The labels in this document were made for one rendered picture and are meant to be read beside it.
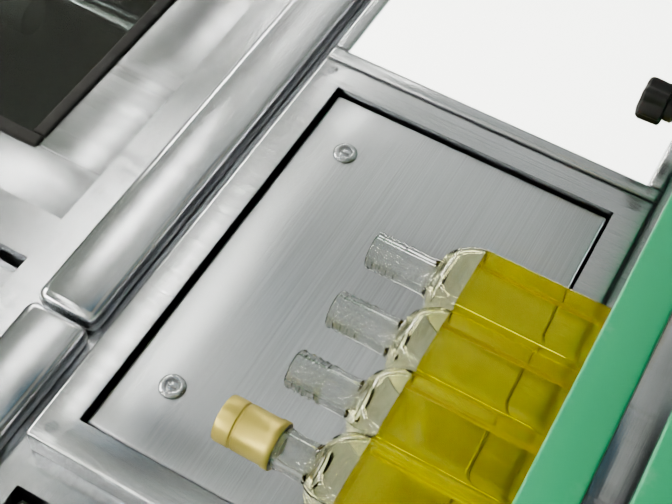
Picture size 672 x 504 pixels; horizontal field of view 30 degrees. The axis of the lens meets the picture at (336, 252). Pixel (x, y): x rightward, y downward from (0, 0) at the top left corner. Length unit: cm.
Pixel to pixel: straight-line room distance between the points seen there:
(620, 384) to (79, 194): 60
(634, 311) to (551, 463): 12
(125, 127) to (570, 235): 43
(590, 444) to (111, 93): 69
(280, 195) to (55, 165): 22
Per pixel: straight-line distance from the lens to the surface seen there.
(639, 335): 75
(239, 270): 106
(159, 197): 111
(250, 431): 82
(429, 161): 114
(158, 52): 128
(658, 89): 84
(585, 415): 71
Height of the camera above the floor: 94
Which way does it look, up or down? 14 degrees up
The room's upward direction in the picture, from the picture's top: 64 degrees counter-clockwise
